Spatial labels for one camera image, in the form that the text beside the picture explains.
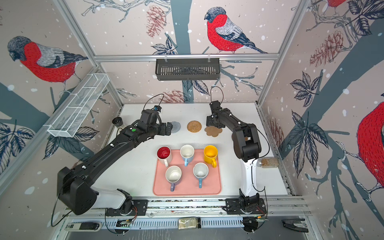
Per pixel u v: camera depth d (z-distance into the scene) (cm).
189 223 66
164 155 90
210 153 90
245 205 65
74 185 39
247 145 56
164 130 72
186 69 107
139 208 73
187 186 82
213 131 104
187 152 92
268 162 84
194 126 107
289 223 68
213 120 88
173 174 84
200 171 85
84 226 65
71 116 73
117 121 95
